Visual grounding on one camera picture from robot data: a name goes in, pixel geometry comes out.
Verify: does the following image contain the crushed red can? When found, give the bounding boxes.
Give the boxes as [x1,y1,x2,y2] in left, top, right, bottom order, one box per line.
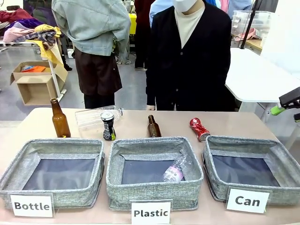
[189,117,211,143]

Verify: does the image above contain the crushed black can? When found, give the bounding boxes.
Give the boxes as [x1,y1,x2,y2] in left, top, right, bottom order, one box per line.
[100,111,117,141]

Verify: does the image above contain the person's right forearm black sleeve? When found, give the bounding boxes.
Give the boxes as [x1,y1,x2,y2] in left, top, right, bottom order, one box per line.
[145,67,163,107]

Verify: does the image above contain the grey fabric basket can sign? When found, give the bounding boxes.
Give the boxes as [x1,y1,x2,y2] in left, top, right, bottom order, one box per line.
[202,135,300,207]

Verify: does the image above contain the white sign reading Can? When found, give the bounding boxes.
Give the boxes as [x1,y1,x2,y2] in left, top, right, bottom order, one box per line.
[225,187,271,214]

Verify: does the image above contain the grey fabric basket plastic sign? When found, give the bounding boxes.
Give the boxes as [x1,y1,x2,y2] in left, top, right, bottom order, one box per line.
[105,137,204,211]

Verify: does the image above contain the grey fabric basket bottle sign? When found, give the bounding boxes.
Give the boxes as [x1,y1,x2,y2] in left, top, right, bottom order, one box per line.
[0,138,105,210]

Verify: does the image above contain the large white table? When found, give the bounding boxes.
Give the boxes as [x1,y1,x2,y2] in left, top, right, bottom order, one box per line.
[224,48,300,104]

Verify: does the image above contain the pink cloth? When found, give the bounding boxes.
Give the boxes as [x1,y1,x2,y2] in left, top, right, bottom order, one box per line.
[234,27,261,42]

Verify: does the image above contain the black pole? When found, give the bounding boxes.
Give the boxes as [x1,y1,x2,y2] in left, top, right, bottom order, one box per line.
[240,0,262,50]

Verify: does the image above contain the clear plastic storage boxes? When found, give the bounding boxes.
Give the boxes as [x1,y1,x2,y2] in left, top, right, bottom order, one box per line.
[232,10,275,31]

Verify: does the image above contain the person in black cardigan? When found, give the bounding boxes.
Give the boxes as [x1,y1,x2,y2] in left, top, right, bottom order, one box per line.
[145,0,236,112]

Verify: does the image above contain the crushed bottle pink label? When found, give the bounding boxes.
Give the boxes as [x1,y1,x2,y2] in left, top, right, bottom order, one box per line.
[162,154,189,182]

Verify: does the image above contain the short brown glass bottle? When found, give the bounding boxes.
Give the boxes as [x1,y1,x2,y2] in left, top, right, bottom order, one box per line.
[147,114,162,138]

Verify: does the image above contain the white face mask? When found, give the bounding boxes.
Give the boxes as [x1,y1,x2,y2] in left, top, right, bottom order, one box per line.
[172,0,200,14]

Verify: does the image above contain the person in dark clothes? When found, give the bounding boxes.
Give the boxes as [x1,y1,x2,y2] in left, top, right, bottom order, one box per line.
[133,0,155,70]

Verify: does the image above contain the white sign reading Plastic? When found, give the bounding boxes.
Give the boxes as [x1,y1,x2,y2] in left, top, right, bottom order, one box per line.
[130,199,173,225]

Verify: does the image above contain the yellow box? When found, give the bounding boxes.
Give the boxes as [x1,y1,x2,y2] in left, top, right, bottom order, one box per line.
[128,13,138,36]

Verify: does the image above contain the clear plastic bottle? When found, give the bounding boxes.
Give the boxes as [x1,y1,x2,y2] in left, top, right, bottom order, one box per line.
[75,105,124,132]

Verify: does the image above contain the person in grey jacket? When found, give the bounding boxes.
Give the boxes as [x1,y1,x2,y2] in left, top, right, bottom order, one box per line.
[51,0,132,110]

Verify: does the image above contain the tall brown glass bottle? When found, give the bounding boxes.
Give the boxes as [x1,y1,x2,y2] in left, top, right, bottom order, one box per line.
[50,97,71,138]

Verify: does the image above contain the yellow cloth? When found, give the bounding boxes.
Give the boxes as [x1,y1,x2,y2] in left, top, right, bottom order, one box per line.
[34,24,68,83]

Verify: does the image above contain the patterned cloth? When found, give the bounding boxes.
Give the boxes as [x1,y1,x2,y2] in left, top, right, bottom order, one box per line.
[25,30,57,52]

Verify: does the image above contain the open cardboard box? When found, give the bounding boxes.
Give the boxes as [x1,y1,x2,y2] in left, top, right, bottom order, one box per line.
[9,60,68,106]

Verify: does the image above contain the purple cloth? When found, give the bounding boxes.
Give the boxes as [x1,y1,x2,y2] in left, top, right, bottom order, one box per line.
[4,18,45,36]

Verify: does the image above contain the white sign reading Bottle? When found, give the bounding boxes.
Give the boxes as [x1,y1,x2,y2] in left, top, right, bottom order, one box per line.
[9,193,55,218]

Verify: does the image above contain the dark red cloth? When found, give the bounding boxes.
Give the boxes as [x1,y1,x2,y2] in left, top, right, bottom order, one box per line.
[0,8,33,24]

